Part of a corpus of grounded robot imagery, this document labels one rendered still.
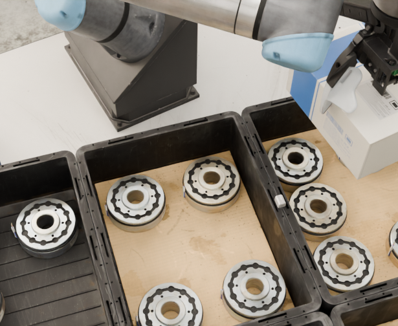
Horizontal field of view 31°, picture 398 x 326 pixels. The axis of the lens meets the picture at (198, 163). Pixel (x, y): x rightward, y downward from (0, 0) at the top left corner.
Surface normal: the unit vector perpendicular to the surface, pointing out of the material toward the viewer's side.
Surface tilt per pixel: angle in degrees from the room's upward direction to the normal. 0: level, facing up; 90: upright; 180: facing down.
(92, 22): 92
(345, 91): 58
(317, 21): 46
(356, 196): 0
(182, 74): 90
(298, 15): 37
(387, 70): 90
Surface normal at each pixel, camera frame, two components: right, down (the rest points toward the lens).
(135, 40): 0.29, 0.64
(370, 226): 0.01, -0.57
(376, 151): 0.47, 0.73
